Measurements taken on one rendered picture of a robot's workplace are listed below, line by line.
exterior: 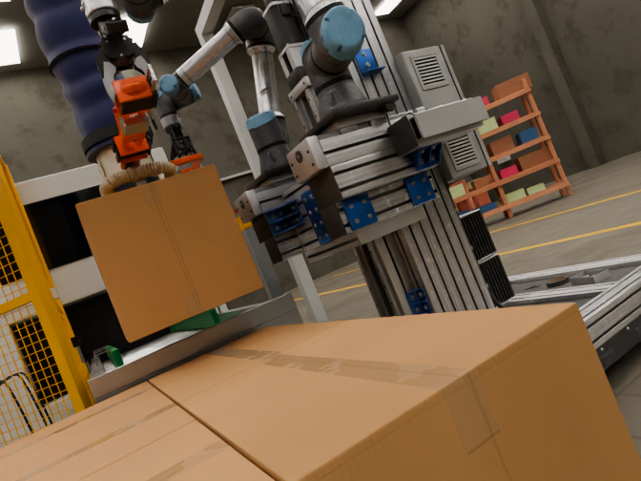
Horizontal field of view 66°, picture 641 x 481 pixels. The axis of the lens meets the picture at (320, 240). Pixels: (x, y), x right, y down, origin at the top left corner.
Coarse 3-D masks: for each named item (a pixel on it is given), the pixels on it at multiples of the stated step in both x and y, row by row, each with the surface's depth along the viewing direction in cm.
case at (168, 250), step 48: (144, 192) 140; (192, 192) 145; (96, 240) 133; (144, 240) 138; (192, 240) 143; (240, 240) 148; (144, 288) 136; (192, 288) 141; (240, 288) 146; (144, 336) 134
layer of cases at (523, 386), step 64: (384, 320) 94; (448, 320) 74; (512, 320) 62; (576, 320) 58; (192, 384) 110; (256, 384) 84; (320, 384) 68; (384, 384) 57; (448, 384) 50; (512, 384) 53; (576, 384) 57; (64, 448) 96; (128, 448) 76; (192, 448) 62; (256, 448) 53; (320, 448) 46; (384, 448) 45; (448, 448) 48; (512, 448) 51; (576, 448) 55
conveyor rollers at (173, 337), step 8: (200, 328) 281; (168, 336) 334; (176, 336) 301; (184, 336) 269; (144, 344) 360; (152, 344) 320; (160, 344) 288; (168, 344) 264; (128, 352) 338; (136, 352) 298; (144, 352) 268; (128, 360) 263; (104, 368) 299; (112, 368) 251
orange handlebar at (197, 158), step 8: (128, 88) 109; (136, 88) 109; (144, 88) 110; (144, 112) 123; (120, 128) 133; (120, 136) 136; (128, 136) 133; (136, 136) 136; (144, 136) 138; (128, 144) 140; (136, 160) 157; (176, 160) 179; (184, 160) 180; (192, 160) 181; (200, 160) 186; (192, 168) 196
